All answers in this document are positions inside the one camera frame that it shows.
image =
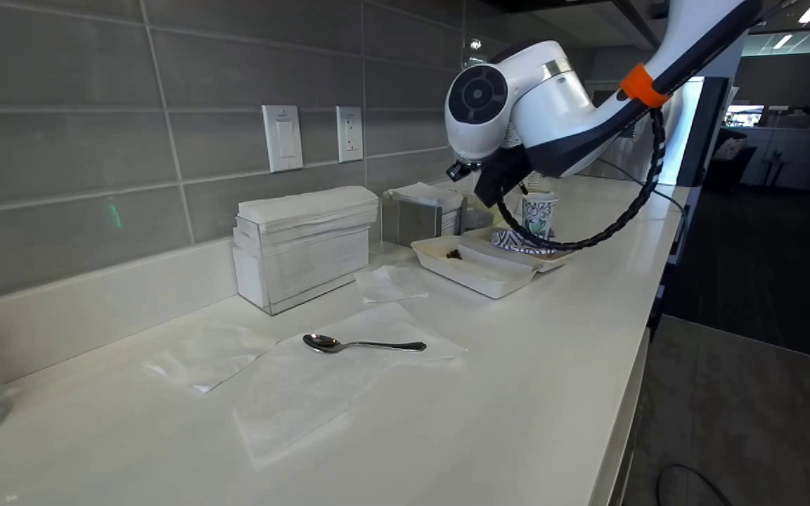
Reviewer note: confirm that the silver spoon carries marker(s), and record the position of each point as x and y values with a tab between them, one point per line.
327	343

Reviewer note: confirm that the beige takeout tray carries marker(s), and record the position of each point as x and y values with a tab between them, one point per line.
479	264

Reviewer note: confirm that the small white napkin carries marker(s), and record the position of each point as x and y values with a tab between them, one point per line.
209	354

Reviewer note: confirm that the patterned coffee cup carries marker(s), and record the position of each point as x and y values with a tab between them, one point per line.
539	211

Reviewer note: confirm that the white wall outlet middle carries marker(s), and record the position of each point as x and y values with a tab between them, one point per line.
351	132

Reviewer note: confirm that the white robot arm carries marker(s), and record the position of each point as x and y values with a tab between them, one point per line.
526	110

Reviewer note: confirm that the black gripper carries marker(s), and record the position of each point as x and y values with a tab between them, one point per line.
495	176

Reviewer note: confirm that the white light switch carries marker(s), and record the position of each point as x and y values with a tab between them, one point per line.
283	136

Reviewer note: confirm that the metal napkin dispenser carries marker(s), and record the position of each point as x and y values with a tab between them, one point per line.
421	211

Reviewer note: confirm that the blue patterned bowl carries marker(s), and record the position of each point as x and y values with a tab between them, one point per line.
512	243

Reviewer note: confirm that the large white napkin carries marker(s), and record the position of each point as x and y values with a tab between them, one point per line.
296	391

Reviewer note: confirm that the clear napkin holder with napkins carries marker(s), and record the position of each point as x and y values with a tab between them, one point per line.
301	246

